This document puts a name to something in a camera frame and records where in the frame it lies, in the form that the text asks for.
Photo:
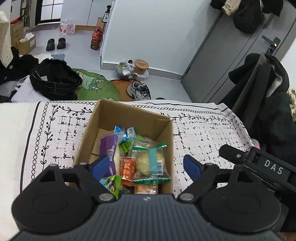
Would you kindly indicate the black slipper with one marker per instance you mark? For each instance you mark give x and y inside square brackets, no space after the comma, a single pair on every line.
[61,43]
[50,45]

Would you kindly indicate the green cookie snack packet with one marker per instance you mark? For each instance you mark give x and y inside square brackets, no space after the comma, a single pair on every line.
[150,165]

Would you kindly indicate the grey sneaker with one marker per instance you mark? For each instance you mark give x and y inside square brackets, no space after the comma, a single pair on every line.
[138,91]

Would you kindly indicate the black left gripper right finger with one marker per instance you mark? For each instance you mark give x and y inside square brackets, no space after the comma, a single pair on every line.
[205,178]

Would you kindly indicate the red oil bottle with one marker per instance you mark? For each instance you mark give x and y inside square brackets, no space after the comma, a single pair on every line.
[96,38]

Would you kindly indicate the green dinosaur floor mat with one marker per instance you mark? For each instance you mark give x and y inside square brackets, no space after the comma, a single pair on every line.
[95,87]

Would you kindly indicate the black coat on rack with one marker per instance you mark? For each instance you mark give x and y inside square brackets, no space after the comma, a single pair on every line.
[260,99]

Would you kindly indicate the white patterned table cloth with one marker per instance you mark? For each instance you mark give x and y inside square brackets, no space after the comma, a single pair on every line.
[34,135]

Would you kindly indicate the orange candy snack packet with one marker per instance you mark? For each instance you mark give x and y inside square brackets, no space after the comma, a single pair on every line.
[127,170]

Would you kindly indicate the clear plastic bag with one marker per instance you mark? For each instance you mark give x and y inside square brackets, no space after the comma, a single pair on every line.
[125,71]

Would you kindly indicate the clear wrapped cracker pack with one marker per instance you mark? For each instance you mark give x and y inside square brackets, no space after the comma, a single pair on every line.
[137,141]

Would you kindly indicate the left black slipper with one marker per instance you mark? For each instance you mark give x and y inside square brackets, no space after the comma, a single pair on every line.
[50,45]

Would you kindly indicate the black door handle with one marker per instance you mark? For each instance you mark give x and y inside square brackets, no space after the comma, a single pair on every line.
[273,44]

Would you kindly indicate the grey door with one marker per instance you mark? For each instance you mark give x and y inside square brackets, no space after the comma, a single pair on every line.
[225,48]

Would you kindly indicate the purple wafer snack pack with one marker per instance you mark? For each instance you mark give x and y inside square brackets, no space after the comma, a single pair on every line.
[109,146]

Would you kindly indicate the right black slipper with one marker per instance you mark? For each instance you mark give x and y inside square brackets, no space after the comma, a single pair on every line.
[61,43]

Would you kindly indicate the black clothes pile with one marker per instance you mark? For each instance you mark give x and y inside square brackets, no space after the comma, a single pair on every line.
[55,80]

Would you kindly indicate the small cardboard box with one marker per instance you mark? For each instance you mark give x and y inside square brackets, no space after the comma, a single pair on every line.
[27,44]

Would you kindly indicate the water bottle pack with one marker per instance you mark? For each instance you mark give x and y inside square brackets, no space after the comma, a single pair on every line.
[67,27]

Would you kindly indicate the brown lidded cup container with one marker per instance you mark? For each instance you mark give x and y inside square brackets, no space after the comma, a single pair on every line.
[140,66]

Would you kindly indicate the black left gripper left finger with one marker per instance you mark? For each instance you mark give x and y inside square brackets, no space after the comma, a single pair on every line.
[85,176]

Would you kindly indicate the blue snack packet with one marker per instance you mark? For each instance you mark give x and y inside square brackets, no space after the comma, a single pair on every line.
[124,135]

